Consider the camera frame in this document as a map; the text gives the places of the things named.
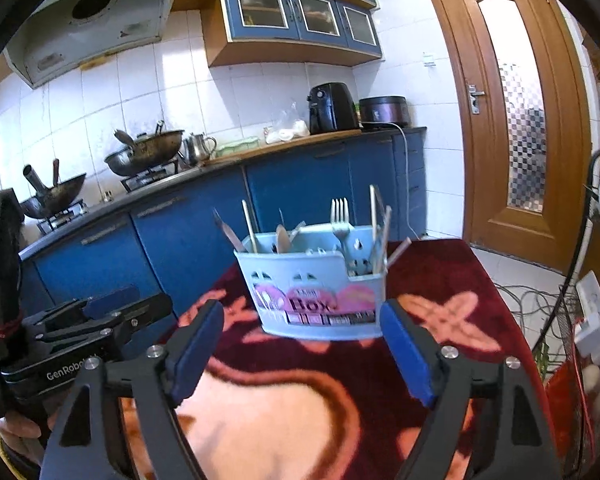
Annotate blue base cabinets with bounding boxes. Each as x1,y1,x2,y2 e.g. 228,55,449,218
20,129,426,341

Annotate grey range hood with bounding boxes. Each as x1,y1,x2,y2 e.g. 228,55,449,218
4,0,173,89

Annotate white power strip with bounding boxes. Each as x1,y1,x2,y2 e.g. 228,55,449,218
574,271,600,366

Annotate black wire rack cart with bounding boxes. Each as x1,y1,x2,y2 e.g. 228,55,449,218
532,150,600,479

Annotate grey floor cables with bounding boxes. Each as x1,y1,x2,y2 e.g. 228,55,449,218
492,282,581,351

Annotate red cable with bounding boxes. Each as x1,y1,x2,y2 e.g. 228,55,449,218
569,349,598,466

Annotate white power cord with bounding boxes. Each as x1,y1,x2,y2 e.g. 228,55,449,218
374,121,424,241

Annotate dark rice cooker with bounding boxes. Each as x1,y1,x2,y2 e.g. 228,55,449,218
358,96,412,127

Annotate yellow sleeve forearm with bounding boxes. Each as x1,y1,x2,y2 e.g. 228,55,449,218
0,435,41,480

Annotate white chopstick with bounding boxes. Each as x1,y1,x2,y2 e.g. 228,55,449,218
386,237,412,270

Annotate blue glass wall cabinet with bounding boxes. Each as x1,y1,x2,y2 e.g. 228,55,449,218
200,0,382,67

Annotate light blue utensil holder box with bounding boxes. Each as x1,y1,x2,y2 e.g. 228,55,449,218
235,223,387,341

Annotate bag of white buns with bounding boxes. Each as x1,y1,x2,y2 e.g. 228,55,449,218
264,102,310,145

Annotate small black wok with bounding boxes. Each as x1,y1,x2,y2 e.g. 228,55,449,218
20,158,86,220

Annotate large black wok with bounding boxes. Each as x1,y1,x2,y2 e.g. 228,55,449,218
105,122,184,177

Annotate person's left hand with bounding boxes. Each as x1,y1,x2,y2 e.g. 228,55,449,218
0,412,44,465

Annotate brown wooden door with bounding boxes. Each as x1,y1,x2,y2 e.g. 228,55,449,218
432,0,591,272

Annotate steel kettle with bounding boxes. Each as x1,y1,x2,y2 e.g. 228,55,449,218
184,133,218,167

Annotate steel table knife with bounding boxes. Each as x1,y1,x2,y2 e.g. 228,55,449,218
213,209,247,252

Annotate black air fryer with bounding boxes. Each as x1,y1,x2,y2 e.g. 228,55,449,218
306,82,358,134

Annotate wooden chopstick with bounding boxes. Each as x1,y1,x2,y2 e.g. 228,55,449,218
370,184,378,243
374,205,392,273

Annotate large steel fork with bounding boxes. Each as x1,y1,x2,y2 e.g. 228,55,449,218
330,198,354,275

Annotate silver door handle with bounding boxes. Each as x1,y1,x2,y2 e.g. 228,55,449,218
467,84,486,115

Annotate beige plastic spoon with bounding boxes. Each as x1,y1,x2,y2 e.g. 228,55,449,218
240,199,309,255

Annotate red floral plush table cover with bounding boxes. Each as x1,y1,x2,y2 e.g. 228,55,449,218
119,237,556,480

